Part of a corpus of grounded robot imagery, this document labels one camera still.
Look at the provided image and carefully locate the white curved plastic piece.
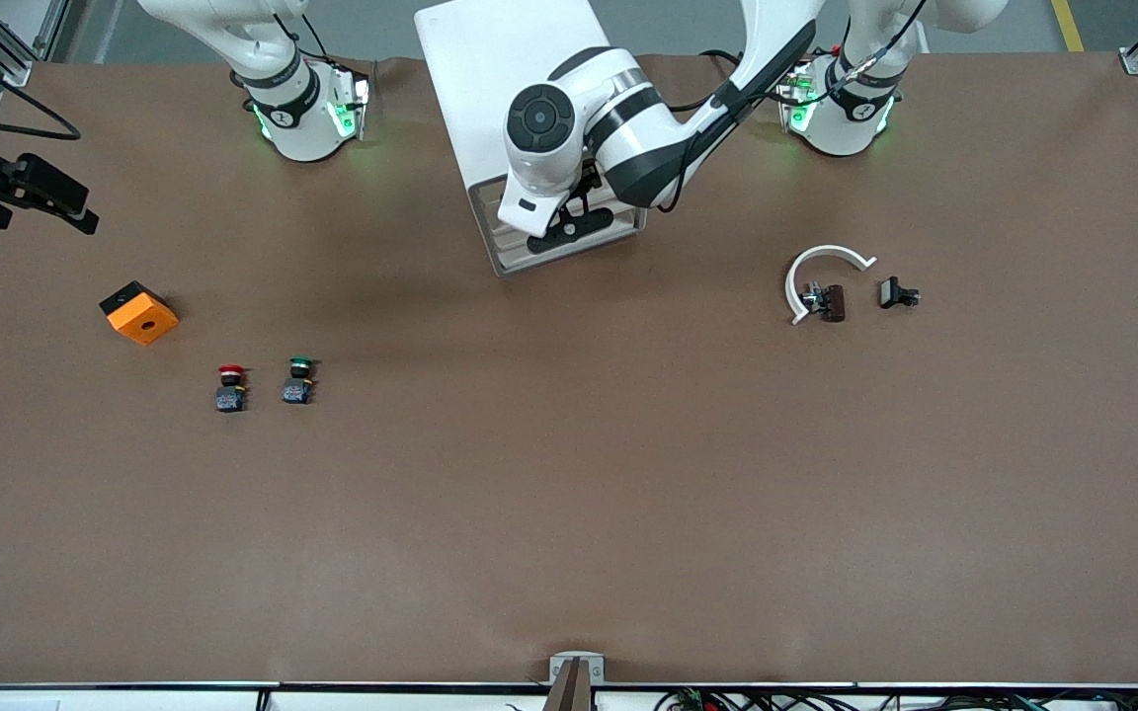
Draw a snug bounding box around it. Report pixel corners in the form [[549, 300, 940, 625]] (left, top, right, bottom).
[[784, 244, 878, 327]]

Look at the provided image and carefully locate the orange and black button box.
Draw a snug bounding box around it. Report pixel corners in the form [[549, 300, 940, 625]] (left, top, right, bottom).
[[99, 280, 180, 347]]

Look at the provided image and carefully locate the green push button switch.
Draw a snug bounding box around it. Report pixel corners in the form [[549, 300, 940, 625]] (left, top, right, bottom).
[[282, 356, 320, 406]]

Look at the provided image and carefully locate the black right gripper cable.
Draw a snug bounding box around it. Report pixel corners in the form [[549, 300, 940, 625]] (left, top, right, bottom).
[[0, 33, 83, 141]]

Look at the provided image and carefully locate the black base cable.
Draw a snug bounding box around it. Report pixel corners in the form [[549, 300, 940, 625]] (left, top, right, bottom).
[[670, 47, 738, 112]]

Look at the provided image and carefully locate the brown table cover sheet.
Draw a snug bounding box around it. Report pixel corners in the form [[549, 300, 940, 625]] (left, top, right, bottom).
[[0, 49, 1138, 687]]

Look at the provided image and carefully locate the red push button switch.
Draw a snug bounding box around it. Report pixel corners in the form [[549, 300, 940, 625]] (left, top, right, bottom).
[[215, 364, 249, 414]]

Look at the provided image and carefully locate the white table edge rail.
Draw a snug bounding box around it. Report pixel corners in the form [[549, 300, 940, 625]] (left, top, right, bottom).
[[0, 681, 1138, 711]]

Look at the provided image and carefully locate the black cable bundle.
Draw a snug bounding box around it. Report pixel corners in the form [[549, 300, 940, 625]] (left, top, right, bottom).
[[653, 686, 1138, 711]]

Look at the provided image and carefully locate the grey metal bracket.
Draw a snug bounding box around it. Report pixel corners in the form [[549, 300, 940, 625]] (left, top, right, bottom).
[[549, 652, 606, 685]]

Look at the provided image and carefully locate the small brown component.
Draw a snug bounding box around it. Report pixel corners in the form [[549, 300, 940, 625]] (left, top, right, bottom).
[[804, 282, 847, 323]]

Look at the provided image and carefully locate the grey brown metal bar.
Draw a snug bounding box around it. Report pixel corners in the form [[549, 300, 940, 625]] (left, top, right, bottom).
[[541, 660, 593, 711]]

